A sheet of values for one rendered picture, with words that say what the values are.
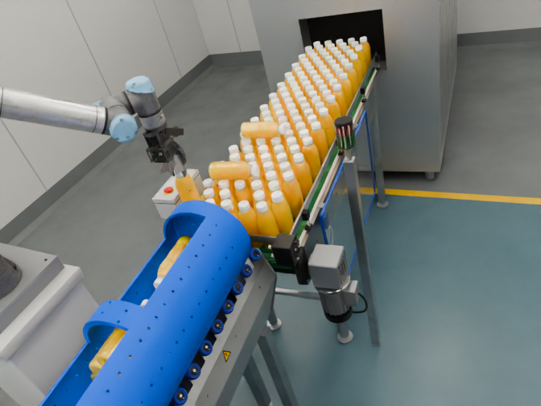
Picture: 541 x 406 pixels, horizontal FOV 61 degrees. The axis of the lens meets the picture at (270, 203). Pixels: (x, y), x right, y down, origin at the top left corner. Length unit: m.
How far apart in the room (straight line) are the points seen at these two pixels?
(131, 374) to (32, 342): 0.48
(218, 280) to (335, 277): 0.50
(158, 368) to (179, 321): 0.12
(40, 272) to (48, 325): 0.16
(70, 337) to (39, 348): 0.11
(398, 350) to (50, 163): 3.37
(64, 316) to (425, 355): 1.61
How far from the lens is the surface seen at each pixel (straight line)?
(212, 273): 1.28
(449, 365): 2.38
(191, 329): 1.22
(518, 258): 2.84
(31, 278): 1.53
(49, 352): 1.57
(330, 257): 1.63
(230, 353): 1.45
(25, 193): 4.42
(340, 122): 1.57
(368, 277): 2.04
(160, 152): 1.51
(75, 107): 1.31
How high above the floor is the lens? 2.00
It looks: 36 degrees down
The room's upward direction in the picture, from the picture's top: 16 degrees counter-clockwise
